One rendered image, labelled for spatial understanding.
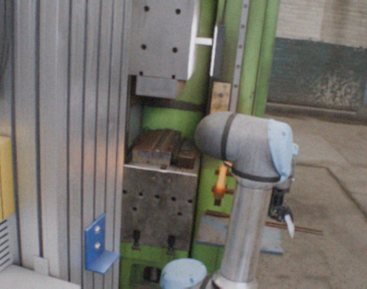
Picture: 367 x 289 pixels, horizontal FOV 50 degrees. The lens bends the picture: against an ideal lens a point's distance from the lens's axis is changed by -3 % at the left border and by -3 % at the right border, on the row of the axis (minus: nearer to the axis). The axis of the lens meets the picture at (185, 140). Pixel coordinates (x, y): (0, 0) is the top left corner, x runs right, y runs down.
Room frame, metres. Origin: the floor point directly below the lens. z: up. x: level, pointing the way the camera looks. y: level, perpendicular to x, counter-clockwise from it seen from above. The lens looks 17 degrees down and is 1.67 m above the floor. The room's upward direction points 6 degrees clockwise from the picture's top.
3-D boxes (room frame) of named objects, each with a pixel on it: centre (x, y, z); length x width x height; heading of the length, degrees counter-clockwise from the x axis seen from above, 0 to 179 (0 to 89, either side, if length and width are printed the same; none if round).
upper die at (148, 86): (2.17, 0.15, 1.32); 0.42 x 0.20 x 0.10; 175
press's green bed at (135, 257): (2.17, 0.09, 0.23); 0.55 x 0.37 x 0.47; 175
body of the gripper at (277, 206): (1.29, -0.34, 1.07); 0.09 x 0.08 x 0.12; 165
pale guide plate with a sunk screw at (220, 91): (2.06, -0.16, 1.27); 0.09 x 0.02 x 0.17; 85
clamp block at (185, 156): (2.00, -0.02, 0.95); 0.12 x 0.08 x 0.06; 175
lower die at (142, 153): (2.17, 0.15, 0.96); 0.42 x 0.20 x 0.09; 175
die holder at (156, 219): (2.17, 0.09, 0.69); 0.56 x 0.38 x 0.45; 175
